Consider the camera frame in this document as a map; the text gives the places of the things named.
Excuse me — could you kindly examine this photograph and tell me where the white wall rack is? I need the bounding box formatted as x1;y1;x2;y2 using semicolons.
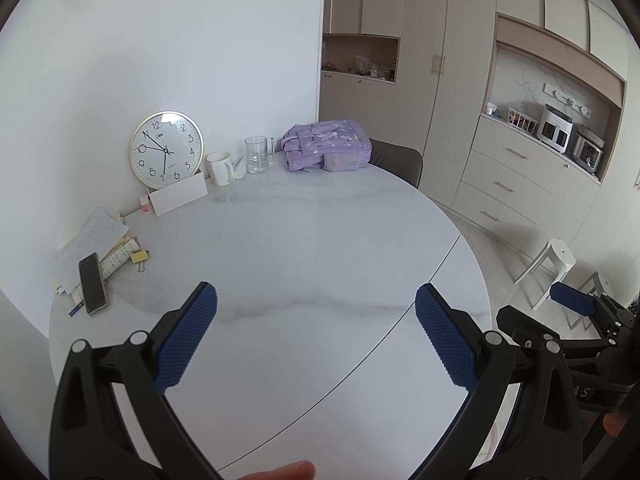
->
542;81;593;120

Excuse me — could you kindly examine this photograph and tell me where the person's right hand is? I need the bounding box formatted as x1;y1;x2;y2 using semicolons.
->
602;410;626;436

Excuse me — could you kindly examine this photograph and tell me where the white card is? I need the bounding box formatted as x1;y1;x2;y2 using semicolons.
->
148;172;208;217

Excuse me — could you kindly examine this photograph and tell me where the stack of white papers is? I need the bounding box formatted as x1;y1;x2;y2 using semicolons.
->
54;208;131;297

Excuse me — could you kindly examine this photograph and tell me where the silver countertop appliance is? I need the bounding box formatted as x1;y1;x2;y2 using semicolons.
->
571;127;606;173

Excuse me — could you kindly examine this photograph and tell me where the clear glass pitcher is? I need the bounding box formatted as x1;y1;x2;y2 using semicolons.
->
244;136;276;174

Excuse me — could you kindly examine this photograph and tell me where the purple backpack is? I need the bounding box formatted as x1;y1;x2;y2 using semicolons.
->
281;120;373;173

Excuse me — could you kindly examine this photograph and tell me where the white plastic stool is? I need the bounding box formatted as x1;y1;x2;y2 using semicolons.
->
514;238;576;311

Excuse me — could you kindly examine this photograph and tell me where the grey stool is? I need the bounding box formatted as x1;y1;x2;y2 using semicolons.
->
575;271;608;331

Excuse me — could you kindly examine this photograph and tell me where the grey upholstered chair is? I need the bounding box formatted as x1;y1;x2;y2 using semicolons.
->
369;138;423;190

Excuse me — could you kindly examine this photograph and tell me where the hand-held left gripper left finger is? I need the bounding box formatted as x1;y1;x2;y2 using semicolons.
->
48;281;223;480

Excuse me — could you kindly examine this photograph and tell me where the white wire basket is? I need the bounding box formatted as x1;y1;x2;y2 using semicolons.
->
505;107;538;133

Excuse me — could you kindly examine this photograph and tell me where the white countertop appliance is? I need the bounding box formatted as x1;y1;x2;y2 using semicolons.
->
537;104;575;154

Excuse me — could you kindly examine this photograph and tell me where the beige cabinet with niche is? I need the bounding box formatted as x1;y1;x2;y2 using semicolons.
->
318;0;401;173

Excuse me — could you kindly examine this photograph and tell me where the beige tall cabinet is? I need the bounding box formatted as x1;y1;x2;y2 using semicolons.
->
395;0;498;208

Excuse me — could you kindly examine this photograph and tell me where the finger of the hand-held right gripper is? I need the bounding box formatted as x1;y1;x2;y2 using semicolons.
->
495;304;602;359
549;281;613;321

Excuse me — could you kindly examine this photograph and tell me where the beige wall cabinet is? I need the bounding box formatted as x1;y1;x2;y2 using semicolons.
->
495;0;631;108

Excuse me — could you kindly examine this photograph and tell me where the black smartphone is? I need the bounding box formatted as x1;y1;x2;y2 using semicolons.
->
78;252;109;316

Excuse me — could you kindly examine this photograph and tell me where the white mug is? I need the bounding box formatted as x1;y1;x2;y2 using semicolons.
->
206;151;236;187

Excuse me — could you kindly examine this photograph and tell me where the cream ruler card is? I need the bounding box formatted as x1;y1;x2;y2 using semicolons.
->
100;237;141;278

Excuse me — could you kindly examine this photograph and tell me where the person's left hand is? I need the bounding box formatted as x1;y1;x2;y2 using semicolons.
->
232;461;317;480

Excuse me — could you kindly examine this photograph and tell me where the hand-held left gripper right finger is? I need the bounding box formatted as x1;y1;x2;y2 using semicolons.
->
412;282;583;480

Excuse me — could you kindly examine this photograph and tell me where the round white wall clock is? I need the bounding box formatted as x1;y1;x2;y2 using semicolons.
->
129;111;205;190

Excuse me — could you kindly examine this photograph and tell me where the pile of shelf items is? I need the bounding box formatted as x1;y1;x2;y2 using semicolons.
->
324;55;396;81

